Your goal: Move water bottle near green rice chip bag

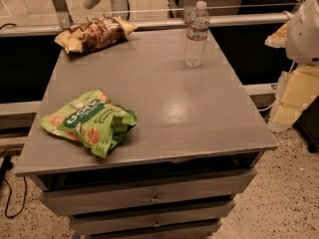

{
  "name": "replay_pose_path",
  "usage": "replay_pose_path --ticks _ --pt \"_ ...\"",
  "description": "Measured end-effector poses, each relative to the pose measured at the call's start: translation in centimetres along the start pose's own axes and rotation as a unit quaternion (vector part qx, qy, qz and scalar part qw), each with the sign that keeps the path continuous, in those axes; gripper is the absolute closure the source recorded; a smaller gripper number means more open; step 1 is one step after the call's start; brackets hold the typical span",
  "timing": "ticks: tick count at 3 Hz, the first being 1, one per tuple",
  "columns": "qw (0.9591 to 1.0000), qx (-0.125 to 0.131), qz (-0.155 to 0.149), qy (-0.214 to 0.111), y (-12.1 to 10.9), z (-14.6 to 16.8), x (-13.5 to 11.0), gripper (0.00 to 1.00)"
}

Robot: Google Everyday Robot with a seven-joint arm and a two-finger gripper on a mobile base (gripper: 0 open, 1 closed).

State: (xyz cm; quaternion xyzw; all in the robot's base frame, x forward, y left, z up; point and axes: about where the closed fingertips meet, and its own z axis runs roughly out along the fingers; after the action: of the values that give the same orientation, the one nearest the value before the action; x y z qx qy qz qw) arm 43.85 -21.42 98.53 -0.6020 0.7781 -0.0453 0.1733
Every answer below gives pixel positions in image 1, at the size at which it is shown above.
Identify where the green rice chip bag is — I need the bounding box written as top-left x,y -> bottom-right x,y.
40,90 -> 137,158

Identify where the black floor cable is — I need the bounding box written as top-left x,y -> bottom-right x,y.
0,146 -> 28,219

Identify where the white cable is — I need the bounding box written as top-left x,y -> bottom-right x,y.
257,102 -> 276,114

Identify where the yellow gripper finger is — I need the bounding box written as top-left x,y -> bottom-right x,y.
264,21 -> 290,48
269,65 -> 319,130

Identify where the grey drawer cabinet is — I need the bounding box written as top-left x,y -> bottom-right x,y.
15,30 -> 277,239

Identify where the clear plastic water bottle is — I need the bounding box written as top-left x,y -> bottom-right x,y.
185,1 -> 209,68

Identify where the grey metal railing frame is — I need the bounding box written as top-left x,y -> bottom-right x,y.
0,0 -> 319,38

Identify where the brown chip bag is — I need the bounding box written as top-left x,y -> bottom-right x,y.
55,17 -> 138,54

